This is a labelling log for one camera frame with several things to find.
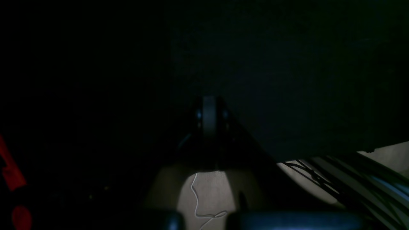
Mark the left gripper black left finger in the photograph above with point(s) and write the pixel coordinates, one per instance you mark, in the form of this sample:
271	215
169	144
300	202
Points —
163	171

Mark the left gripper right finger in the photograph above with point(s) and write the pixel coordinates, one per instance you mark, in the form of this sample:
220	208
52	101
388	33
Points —
266	197

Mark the orange and black clamp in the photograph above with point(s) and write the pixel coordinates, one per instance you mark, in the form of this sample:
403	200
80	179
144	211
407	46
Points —
21	216

